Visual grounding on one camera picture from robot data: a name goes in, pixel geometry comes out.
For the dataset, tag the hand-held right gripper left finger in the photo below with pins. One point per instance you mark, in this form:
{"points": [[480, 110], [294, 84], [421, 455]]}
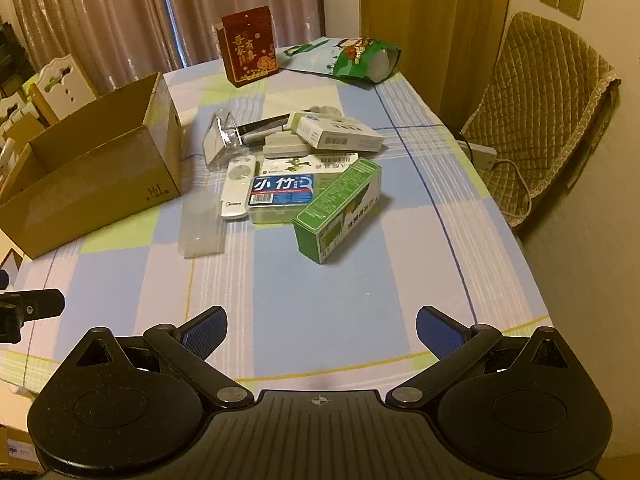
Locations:
{"points": [[205, 332]]}

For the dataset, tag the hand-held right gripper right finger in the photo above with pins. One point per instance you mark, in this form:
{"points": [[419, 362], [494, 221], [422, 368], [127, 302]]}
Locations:
{"points": [[437, 332]]}

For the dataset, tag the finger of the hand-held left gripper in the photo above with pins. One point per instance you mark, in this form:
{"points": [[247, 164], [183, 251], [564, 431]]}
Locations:
{"points": [[42, 304], [3, 278]]}

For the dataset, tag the brown cardboard box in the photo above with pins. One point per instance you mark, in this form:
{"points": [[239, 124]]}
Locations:
{"points": [[90, 180]]}

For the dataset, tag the green rectangular carton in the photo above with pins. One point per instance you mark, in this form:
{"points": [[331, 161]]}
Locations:
{"points": [[330, 205]]}

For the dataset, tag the white many-button remote control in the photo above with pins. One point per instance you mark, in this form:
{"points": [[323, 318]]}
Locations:
{"points": [[286, 146]]}

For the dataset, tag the black remote control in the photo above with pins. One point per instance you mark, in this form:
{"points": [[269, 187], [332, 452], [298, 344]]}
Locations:
{"points": [[262, 125]]}

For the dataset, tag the empty clear plastic case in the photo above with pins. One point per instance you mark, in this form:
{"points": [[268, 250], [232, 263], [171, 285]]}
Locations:
{"points": [[200, 225]]}

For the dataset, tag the blue label clear plastic case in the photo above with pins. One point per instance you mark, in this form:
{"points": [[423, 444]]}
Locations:
{"points": [[280, 194]]}

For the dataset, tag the small white chair back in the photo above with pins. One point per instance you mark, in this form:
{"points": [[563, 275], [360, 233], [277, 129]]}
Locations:
{"points": [[15, 107]]}

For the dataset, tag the white power strip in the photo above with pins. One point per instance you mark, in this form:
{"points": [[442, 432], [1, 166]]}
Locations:
{"points": [[481, 155]]}

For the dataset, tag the flat white green-print carton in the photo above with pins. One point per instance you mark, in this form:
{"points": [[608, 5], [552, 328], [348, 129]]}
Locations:
{"points": [[300, 163]]}

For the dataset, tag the large white chair back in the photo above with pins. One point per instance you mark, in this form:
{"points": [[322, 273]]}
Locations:
{"points": [[62, 87]]}

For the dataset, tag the white medicine carton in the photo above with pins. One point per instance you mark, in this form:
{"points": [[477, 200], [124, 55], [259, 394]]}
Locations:
{"points": [[335, 132]]}

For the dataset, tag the crumpled clear plastic wrap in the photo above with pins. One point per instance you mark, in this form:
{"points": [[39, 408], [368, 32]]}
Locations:
{"points": [[326, 110]]}

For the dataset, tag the chair with quilted cover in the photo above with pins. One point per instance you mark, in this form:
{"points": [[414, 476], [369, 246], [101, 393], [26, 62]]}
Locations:
{"points": [[540, 90]]}

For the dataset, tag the red gold-print gift box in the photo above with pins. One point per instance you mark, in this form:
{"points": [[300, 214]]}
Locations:
{"points": [[250, 50]]}

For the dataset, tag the green printed shopping bag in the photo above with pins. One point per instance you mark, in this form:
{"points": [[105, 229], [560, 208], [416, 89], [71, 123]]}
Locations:
{"points": [[360, 55]]}

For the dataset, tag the beige pleated curtain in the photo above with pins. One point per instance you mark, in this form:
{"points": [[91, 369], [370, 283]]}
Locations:
{"points": [[125, 15]]}

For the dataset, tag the wooden door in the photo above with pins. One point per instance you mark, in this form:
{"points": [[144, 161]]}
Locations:
{"points": [[430, 35]]}

